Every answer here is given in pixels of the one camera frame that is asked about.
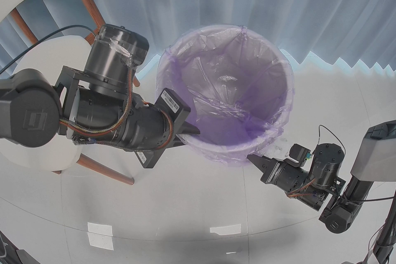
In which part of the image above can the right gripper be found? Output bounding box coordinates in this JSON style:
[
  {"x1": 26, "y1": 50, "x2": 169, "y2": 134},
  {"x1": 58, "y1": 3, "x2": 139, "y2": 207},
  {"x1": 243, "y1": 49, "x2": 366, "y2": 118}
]
[{"x1": 247, "y1": 154, "x2": 312, "y2": 193}]

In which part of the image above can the purple plastic bag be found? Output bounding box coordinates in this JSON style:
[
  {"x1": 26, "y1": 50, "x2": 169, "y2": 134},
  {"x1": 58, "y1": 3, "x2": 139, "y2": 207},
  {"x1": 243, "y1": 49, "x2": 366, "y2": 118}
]
[{"x1": 156, "y1": 24, "x2": 294, "y2": 168}]

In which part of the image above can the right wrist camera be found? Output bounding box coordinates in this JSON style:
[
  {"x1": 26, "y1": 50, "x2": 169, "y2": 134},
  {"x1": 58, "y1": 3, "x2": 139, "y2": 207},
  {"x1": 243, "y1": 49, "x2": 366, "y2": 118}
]
[{"x1": 289, "y1": 144, "x2": 311, "y2": 168}]

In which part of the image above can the white trash bin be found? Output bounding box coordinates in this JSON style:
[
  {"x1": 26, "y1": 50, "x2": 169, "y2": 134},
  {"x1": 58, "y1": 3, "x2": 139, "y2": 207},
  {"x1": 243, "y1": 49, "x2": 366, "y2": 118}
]
[{"x1": 156, "y1": 26, "x2": 294, "y2": 162}]

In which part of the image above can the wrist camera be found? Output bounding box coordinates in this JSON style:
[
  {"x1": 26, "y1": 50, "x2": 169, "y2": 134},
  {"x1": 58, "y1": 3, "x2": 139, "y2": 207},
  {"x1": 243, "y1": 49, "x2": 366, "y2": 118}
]
[
  {"x1": 154, "y1": 88, "x2": 192, "y2": 125},
  {"x1": 289, "y1": 144, "x2": 311, "y2": 168}
]

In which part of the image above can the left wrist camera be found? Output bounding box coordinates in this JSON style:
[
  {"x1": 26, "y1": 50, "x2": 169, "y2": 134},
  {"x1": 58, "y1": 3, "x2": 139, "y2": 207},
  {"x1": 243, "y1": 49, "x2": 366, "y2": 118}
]
[{"x1": 154, "y1": 88, "x2": 192, "y2": 125}]

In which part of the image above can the black cable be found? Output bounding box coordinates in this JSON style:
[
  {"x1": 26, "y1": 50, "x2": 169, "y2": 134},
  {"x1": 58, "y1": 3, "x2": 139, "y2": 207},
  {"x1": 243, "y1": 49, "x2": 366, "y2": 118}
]
[
  {"x1": 317, "y1": 124, "x2": 346, "y2": 149},
  {"x1": 0, "y1": 25, "x2": 96, "y2": 74}
]

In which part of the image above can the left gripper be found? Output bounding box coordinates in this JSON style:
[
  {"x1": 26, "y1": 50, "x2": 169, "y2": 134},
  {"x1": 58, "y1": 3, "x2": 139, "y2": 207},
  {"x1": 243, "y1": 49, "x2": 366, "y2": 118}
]
[{"x1": 116, "y1": 106, "x2": 200, "y2": 169}]

